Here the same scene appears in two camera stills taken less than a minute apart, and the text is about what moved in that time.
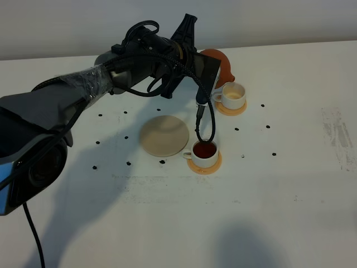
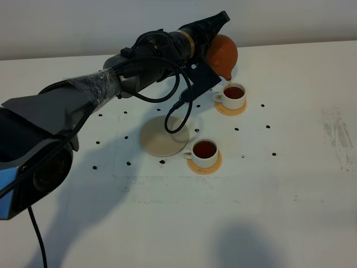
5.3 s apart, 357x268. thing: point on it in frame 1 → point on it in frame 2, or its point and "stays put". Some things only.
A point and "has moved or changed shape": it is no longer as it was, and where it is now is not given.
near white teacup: [203, 154] stays put
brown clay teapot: [225, 75] has moved or changed shape
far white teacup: [233, 96] stays put
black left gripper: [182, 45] → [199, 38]
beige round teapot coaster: [164, 135] stays put
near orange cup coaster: [205, 171] stays put
